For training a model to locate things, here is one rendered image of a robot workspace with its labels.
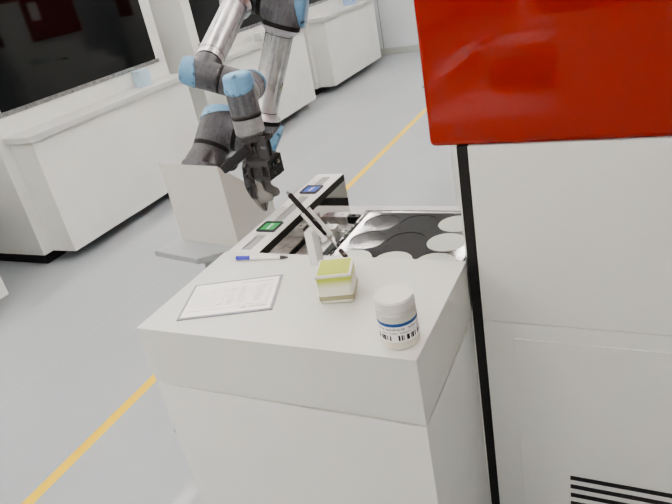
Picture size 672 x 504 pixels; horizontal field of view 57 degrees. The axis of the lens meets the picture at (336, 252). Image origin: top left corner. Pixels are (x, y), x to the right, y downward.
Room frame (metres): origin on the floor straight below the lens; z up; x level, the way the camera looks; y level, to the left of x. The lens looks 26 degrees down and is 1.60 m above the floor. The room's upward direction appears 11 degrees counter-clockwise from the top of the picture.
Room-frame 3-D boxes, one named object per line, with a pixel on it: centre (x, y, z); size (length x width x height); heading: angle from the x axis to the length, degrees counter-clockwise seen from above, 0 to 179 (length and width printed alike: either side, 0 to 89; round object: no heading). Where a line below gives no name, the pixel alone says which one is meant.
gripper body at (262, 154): (1.56, 0.14, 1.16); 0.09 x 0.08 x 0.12; 61
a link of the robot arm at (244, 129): (1.57, 0.15, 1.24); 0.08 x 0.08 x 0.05
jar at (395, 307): (0.92, -0.08, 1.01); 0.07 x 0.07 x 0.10
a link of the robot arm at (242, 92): (1.57, 0.15, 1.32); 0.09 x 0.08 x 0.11; 170
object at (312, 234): (1.29, 0.03, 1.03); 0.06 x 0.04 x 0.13; 61
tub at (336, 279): (1.12, 0.01, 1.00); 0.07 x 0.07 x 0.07; 78
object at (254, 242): (1.68, 0.10, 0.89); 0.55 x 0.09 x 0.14; 151
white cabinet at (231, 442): (1.43, -0.05, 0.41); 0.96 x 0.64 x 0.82; 151
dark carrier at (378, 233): (1.45, -0.18, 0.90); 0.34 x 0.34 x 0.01; 61
